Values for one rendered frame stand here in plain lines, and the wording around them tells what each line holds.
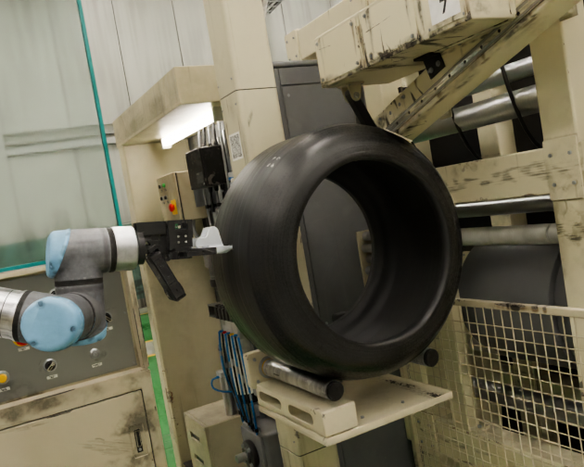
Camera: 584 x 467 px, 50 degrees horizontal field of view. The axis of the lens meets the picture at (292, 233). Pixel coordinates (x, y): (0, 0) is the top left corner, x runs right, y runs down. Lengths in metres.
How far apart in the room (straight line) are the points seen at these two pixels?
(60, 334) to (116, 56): 10.05
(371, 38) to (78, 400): 1.30
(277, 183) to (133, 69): 9.77
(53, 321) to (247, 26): 1.03
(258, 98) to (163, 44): 9.50
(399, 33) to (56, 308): 0.98
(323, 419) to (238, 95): 0.88
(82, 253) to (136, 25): 10.10
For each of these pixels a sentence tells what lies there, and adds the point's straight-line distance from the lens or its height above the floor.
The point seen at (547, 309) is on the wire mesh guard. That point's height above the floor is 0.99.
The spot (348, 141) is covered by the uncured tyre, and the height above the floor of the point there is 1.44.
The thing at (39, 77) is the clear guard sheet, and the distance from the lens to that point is 2.02.
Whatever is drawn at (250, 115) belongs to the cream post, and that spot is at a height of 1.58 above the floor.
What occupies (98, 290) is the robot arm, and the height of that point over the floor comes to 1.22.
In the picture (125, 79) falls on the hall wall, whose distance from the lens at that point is 11.01.
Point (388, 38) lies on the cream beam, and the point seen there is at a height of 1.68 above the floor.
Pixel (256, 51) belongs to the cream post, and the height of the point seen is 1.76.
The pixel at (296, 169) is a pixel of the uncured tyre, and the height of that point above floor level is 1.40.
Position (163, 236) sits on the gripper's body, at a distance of 1.31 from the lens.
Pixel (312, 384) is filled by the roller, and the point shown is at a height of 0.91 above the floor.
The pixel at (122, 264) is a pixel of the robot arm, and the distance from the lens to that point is 1.27.
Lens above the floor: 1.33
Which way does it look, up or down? 3 degrees down
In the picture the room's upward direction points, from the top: 10 degrees counter-clockwise
